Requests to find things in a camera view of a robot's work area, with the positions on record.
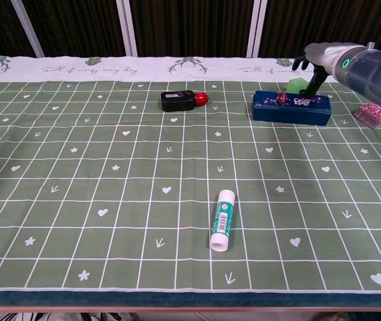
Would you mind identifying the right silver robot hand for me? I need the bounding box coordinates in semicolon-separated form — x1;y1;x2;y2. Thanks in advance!
291;41;346;98

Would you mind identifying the grey glasses case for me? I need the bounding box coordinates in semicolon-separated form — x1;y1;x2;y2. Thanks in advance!
251;90;332;127

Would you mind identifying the green cube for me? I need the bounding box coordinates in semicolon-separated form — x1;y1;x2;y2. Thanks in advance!
285;77;309;95

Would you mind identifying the pink patterned box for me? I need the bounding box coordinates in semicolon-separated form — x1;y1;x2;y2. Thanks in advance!
352;102;381;130

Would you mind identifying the dark pleated curtain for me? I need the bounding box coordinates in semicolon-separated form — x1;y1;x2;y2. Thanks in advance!
0;0;381;58

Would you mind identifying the black bottle red cap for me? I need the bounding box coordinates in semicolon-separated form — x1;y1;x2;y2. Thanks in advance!
160;90;209;113

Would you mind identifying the white green glue stick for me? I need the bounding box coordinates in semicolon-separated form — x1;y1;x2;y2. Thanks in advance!
209;189;236;253

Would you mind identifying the green grid tablecloth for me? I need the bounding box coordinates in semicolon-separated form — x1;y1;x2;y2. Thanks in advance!
0;55;381;294

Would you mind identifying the dark blue table cover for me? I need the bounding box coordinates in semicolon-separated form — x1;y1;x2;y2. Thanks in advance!
0;289;381;309

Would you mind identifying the white partition post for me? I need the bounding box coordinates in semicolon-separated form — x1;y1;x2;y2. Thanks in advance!
116;0;138;58
245;0;270;58
9;0;46;58

